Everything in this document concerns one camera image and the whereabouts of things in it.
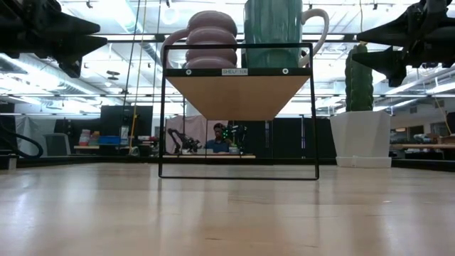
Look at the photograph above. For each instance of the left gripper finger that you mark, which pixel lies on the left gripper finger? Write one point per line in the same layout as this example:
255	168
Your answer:
74	48
71	25

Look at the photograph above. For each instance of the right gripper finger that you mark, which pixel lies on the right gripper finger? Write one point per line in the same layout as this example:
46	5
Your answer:
391	60
398	32

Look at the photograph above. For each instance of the teal blue mug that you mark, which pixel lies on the teal blue mug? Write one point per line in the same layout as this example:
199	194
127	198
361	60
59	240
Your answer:
273	35

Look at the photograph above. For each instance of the ribbed purple mug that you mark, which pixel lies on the ribbed purple mug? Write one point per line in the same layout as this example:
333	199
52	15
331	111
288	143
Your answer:
211	35

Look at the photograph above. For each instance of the small black robot arm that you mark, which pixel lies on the small black robot arm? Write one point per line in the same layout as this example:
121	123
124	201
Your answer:
185	144

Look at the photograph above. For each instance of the robot arm with green lights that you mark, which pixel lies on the robot arm with green lights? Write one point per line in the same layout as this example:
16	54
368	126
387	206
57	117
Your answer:
236	137

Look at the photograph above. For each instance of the green cactus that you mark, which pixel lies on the green cactus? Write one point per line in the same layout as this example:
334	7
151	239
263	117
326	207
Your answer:
359	92

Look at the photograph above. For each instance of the white hexagonal planter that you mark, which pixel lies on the white hexagonal planter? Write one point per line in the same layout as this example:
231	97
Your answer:
360	135

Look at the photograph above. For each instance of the black board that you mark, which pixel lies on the black board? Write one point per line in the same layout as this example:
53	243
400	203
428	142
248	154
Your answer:
117	121

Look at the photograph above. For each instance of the long wooden workbench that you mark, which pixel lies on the long wooden workbench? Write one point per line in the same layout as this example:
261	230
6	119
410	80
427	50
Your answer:
419	146

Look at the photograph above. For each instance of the stacked plastic containers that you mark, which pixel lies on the stacked plastic containers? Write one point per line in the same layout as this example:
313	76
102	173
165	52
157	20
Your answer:
89	138

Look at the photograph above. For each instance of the blue bin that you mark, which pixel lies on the blue bin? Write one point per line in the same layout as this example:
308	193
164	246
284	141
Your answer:
108	140

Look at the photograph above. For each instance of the white cloth cover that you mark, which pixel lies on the white cloth cover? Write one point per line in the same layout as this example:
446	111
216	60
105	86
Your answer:
28	135

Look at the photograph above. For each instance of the grey office chair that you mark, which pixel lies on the grey office chair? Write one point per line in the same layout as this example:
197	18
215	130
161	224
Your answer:
57	145

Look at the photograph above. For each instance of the black partition panel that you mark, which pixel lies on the black partition panel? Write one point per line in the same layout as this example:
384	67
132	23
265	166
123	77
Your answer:
284	138

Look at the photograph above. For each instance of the pale pink curtain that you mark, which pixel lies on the pale pink curtain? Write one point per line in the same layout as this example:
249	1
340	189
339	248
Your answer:
193	124

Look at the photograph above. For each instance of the person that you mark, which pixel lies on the person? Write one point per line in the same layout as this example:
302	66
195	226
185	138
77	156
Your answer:
217	145

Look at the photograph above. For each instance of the black metal rig frame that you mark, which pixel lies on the black metal rig frame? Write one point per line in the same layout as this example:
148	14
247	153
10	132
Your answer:
89	160

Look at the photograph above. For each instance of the wooden shelf black metal frame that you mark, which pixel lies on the wooden shelf black metal frame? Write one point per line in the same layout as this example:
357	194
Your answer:
238	96

